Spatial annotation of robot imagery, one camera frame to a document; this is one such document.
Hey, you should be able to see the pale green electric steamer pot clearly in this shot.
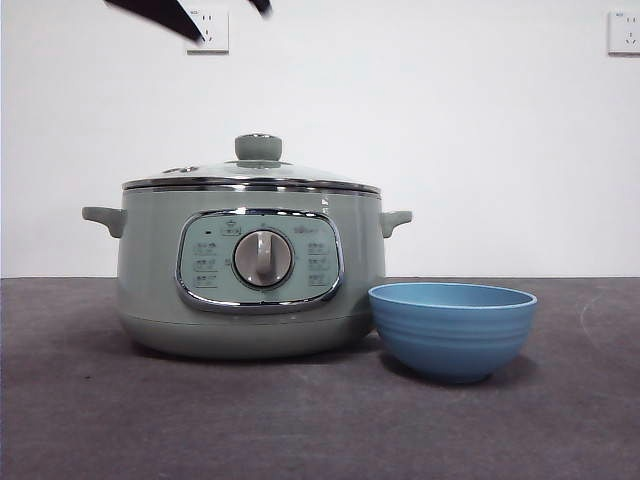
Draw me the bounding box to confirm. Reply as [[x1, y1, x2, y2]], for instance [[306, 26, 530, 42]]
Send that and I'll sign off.
[[81, 185, 414, 360]]

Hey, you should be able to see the blue ribbed bowl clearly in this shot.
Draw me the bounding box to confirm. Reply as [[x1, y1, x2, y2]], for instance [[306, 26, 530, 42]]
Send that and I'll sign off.
[[368, 282, 539, 385]]

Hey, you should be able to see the glass lid with green knob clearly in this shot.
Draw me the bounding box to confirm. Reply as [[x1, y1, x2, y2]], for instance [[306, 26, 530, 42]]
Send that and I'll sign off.
[[122, 133, 382, 193]]

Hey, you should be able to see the white wall socket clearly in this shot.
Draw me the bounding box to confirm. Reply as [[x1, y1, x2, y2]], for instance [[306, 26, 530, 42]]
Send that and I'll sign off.
[[185, 7, 231, 55], [606, 10, 640, 57]]

